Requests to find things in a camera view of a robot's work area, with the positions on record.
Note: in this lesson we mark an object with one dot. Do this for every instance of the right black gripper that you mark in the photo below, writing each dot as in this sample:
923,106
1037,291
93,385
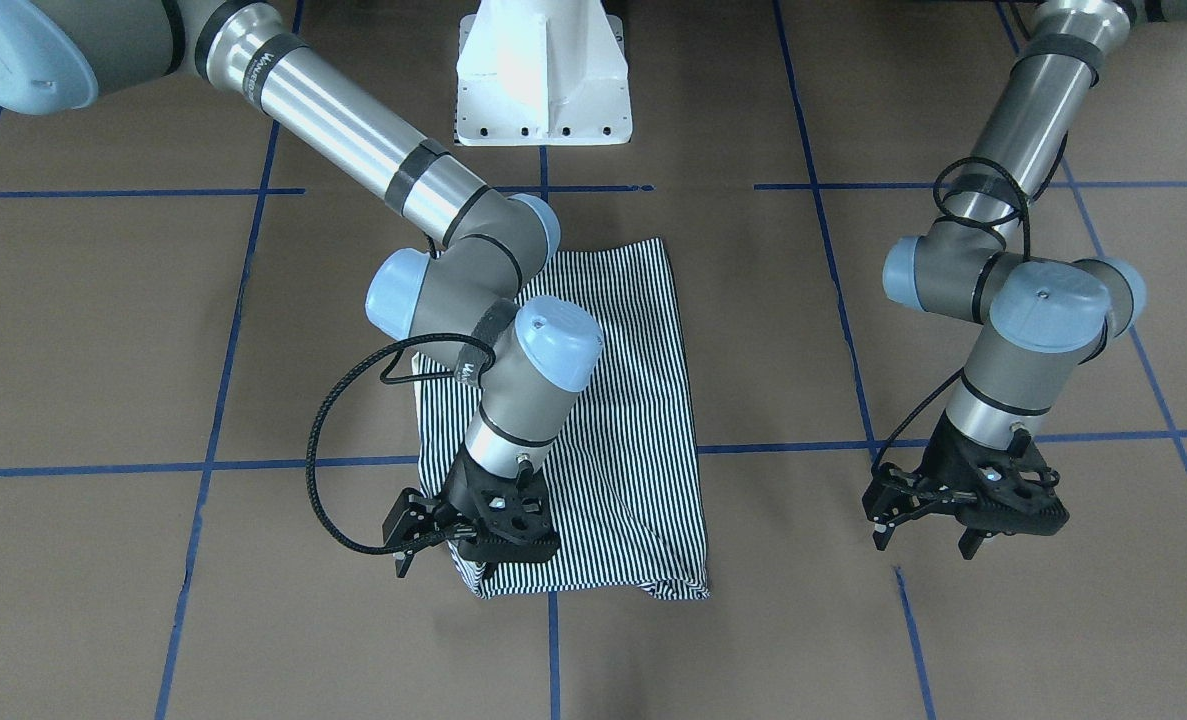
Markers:
456,484

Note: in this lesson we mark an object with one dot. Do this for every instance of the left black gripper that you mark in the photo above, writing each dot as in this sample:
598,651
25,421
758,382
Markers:
940,448

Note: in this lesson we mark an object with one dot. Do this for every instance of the navy white striped polo shirt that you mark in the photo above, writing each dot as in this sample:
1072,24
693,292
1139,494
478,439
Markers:
622,474

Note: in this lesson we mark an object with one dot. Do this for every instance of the right grey silver robot arm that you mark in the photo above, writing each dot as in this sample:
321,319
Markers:
529,361

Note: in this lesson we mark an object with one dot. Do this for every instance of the left grey silver robot arm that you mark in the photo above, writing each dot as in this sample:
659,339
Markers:
1039,319

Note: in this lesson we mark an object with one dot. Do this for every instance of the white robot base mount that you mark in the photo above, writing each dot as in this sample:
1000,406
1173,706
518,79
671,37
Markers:
542,73

